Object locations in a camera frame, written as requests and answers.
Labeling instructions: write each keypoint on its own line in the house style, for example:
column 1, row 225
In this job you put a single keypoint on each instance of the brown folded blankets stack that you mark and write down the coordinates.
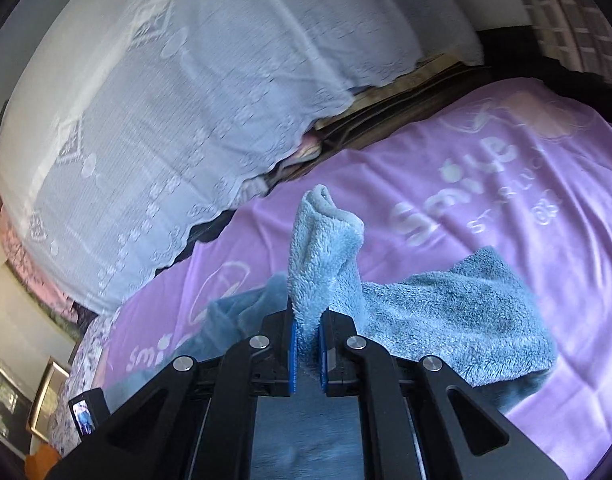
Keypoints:
column 378, row 112

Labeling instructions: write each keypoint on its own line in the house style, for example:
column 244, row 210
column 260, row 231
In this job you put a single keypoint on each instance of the blue fleece garment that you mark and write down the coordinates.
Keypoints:
column 478, row 317

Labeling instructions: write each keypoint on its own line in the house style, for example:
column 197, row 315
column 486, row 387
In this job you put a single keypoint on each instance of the purple printed bed sheet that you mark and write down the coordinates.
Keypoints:
column 513, row 166

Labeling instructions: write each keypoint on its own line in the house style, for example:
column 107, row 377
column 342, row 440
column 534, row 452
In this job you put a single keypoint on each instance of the plaid checkered fabric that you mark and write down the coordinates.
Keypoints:
column 574, row 32

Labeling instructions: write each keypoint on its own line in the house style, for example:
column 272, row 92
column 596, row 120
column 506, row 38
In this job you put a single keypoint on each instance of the gold framed picture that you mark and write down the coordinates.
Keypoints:
column 45, row 403

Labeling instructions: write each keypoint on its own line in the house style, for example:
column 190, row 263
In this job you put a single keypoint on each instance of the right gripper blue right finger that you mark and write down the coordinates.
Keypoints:
column 420, row 419

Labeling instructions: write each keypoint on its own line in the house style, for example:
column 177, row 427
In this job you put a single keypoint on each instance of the pink floral pillow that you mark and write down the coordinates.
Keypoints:
column 31, row 277

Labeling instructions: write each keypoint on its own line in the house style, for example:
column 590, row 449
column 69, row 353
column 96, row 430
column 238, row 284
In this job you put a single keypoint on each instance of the white lace cover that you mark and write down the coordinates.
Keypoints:
column 135, row 120

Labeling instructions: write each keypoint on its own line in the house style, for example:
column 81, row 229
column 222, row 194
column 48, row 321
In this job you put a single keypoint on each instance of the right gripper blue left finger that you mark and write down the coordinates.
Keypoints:
column 193, row 419

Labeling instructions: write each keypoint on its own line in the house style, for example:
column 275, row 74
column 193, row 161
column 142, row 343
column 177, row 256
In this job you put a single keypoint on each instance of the floral white purple bedding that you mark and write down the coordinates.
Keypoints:
column 86, row 368

